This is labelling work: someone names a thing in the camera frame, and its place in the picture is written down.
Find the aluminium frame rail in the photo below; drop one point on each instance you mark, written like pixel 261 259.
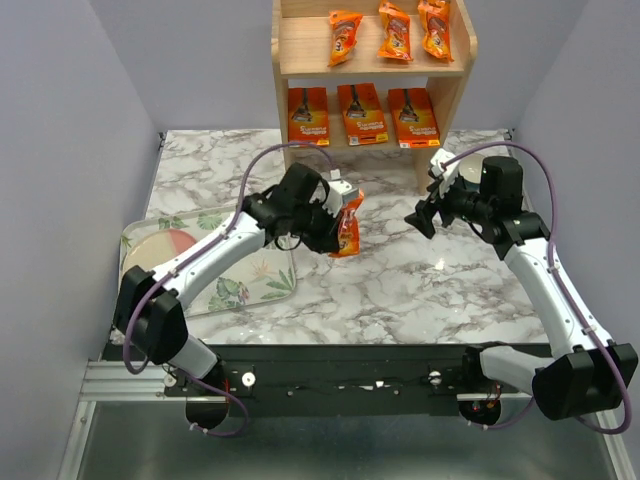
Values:
pixel 125 382

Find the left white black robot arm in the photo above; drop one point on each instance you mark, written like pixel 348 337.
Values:
pixel 151 303

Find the dark green ceramic bowl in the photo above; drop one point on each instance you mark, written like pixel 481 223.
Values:
pixel 471 168

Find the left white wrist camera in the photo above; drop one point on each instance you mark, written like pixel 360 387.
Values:
pixel 340 193

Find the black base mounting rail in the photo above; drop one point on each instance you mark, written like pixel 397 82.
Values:
pixel 214 415

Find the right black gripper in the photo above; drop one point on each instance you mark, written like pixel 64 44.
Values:
pixel 421 218

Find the leaf-patterned serving tray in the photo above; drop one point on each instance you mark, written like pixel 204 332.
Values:
pixel 266 275

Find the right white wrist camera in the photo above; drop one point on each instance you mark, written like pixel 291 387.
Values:
pixel 444 170

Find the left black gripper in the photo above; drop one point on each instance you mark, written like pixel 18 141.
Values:
pixel 328 241

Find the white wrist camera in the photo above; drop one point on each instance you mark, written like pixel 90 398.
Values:
pixel 340 193
pixel 444 170

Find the orange razor pouch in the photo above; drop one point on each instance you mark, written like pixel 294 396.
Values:
pixel 434 16
pixel 396 26
pixel 348 231
pixel 344 25

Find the orange razor box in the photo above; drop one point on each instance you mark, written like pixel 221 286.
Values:
pixel 413 118
pixel 308 116
pixel 362 114

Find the cream and pink plate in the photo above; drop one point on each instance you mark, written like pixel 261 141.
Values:
pixel 157 248

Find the wooden two-tier shelf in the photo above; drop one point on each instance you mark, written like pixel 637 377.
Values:
pixel 300 47

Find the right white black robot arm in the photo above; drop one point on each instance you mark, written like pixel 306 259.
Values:
pixel 587 371

